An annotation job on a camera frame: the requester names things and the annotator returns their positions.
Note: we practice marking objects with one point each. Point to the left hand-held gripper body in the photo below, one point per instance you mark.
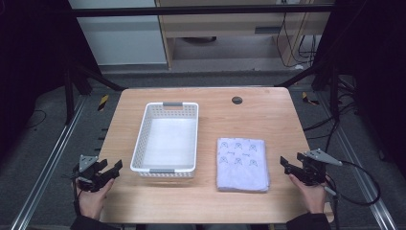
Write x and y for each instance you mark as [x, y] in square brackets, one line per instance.
[87, 162]

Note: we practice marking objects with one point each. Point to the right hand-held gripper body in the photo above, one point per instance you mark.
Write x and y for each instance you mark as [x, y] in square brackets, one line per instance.
[314, 171]

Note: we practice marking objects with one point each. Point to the person's right hand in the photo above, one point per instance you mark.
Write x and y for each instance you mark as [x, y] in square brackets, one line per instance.
[312, 196]

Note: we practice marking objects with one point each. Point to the person's left hand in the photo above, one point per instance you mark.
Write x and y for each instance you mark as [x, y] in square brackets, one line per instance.
[92, 201]

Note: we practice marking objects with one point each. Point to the folded light purple towel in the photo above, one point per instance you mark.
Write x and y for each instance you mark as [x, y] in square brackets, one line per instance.
[242, 166]

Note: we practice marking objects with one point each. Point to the yellow black striped tape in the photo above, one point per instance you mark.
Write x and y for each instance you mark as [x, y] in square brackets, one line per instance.
[103, 103]
[308, 99]

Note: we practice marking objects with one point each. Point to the white plastic basket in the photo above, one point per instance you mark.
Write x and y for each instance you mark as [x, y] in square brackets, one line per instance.
[167, 140]

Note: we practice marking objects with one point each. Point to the black metal stand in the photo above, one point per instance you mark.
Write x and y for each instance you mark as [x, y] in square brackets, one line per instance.
[333, 92]
[68, 92]

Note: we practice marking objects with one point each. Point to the dark curtain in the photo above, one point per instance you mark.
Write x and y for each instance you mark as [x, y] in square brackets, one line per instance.
[28, 64]
[376, 64]

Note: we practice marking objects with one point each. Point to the white cabinet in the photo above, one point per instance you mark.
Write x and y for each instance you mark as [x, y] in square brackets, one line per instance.
[124, 38]

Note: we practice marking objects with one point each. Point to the light wooden desk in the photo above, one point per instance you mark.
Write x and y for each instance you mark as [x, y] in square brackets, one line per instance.
[223, 24]

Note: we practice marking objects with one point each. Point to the aluminium floor rail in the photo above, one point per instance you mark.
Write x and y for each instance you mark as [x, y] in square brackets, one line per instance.
[360, 166]
[48, 166]

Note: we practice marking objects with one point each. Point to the black horizontal frame bar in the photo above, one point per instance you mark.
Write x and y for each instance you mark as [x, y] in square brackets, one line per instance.
[191, 10]

